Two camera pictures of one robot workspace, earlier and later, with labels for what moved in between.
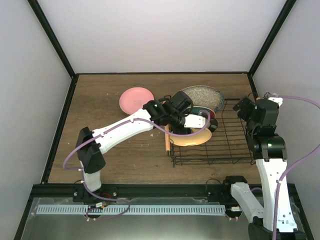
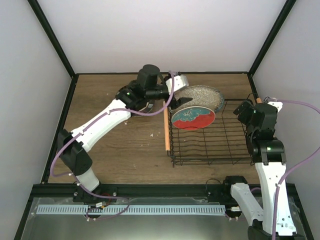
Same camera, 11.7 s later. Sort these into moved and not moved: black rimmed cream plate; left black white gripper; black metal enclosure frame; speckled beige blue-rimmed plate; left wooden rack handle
Moved: left black white gripper; black rimmed cream plate
Not moved: left wooden rack handle; speckled beige blue-rimmed plate; black metal enclosure frame
